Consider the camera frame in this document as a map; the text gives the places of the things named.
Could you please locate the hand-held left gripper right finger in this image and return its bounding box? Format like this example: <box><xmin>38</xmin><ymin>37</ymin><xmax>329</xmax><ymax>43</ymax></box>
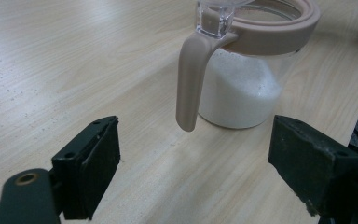
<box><xmin>267</xmin><ymin>114</ymin><xmax>358</xmax><ymax>217</ymax></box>

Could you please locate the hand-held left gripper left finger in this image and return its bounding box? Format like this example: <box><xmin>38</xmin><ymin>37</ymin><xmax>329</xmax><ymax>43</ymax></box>
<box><xmin>50</xmin><ymin>115</ymin><xmax>121</xmax><ymax>220</ymax></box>

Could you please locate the clear jar with hinged lid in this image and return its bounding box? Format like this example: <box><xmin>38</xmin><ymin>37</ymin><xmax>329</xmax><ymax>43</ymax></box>
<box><xmin>175</xmin><ymin>0</ymin><xmax>321</xmax><ymax>133</ymax></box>

